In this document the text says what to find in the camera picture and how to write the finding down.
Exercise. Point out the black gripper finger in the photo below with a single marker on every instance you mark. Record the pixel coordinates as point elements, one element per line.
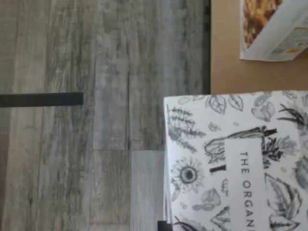
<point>165,226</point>

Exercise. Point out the white box yellow strip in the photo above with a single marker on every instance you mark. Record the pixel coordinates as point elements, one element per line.
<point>240,168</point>

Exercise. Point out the white box with pasta picture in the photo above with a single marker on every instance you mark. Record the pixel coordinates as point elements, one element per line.
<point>260,29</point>

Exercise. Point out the black metal shelving rack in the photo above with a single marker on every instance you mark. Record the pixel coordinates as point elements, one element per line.
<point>208,36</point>

